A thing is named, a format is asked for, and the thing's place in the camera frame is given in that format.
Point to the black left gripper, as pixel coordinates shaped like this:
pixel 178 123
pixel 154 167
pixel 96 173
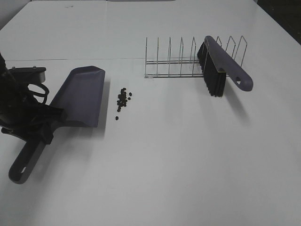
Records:
pixel 28 119

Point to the purple plastic dustpan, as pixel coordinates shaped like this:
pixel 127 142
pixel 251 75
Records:
pixel 80 96

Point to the pile of coffee beans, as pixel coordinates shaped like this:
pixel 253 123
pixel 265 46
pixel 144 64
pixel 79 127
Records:
pixel 123 98

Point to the purple brush black bristles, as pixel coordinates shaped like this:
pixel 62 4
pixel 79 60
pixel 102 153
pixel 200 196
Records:
pixel 216 65

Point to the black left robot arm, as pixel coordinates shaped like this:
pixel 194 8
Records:
pixel 10 87

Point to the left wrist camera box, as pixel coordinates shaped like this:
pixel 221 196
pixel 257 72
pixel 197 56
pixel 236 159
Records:
pixel 29 75

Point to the metal wire dish rack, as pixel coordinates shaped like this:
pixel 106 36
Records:
pixel 185 67

